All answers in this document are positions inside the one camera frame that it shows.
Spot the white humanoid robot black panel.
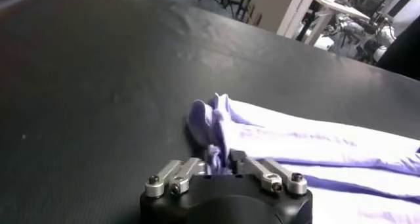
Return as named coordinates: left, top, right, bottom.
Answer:
left=373, top=0, right=420, bottom=37

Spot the tall white cardboard box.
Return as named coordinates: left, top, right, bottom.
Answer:
left=250, top=0, right=321, bottom=39

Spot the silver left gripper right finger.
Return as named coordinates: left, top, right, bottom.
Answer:
left=230, top=149, right=308, bottom=196

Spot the large black table cover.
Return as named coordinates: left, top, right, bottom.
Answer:
left=0, top=0, right=420, bottom=224

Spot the lavender t-shirt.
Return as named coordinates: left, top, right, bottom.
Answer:
left=186, top=92, right=420, bottom=224

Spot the black office chair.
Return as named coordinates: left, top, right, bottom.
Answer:
left=375, top=24, right=420, bottom=81

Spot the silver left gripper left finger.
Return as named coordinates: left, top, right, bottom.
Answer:
left=144, top=157, right=208, bottom=198

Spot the white standing desk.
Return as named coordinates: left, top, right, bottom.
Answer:
left=297, top=0, right=372, bottom=52

